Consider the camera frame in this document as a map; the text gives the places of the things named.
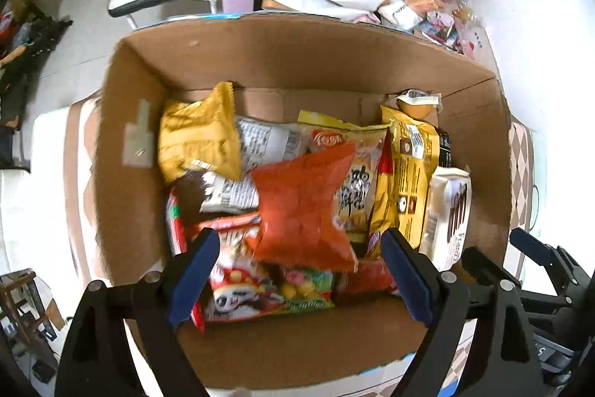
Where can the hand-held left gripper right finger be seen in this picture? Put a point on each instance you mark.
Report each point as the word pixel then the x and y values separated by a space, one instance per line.
pixel 409 276

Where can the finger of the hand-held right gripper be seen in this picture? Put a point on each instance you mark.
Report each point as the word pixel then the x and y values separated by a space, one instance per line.
pixel 483 262
pixel 532 248

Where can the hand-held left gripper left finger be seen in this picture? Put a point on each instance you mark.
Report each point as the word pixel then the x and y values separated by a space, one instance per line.
pixel 193 280

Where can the yellow black noodle pack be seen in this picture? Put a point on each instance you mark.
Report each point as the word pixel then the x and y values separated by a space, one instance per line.
pixel 409 173

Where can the orange red snack bag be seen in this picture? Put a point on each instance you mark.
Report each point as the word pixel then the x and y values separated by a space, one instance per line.
pixel 297 211

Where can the large cardboard box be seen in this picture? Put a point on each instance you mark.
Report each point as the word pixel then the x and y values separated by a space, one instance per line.
pixel 302 53

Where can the small red snack packet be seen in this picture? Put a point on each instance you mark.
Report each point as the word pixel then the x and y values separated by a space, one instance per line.
pixel 365 278

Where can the red panda print snack bag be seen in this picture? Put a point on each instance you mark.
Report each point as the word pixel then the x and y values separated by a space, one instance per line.
pixel 241 285

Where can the red green striped packet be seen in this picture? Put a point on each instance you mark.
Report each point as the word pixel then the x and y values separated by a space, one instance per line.
pixel 179 229

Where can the white biscuit pack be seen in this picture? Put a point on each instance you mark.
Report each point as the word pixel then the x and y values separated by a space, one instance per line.
pixel 448 211

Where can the brown white snack packet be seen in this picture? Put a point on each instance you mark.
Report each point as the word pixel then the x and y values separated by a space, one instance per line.
pixel 223 192

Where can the green yellow candy bag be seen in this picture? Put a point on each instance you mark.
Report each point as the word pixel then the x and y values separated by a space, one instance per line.
pixel 307 287

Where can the yellow chip bag orange logo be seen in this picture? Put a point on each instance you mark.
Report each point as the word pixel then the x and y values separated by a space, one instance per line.
pixel 362 173

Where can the crumpled yellow snack bag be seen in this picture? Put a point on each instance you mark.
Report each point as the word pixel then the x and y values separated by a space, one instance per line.
pixel 200 141

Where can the white printed snack packet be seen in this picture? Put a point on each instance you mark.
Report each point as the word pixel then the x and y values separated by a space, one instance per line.
pixel 267 141

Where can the yellow pudding cup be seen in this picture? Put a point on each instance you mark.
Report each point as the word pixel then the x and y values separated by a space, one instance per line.
pixel 416 105

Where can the wooden stool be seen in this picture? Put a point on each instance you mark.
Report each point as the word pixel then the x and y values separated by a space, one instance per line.
pixel 23 304

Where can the dark clutter pile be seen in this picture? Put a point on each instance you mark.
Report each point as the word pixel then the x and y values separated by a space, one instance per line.
pixel 28 48

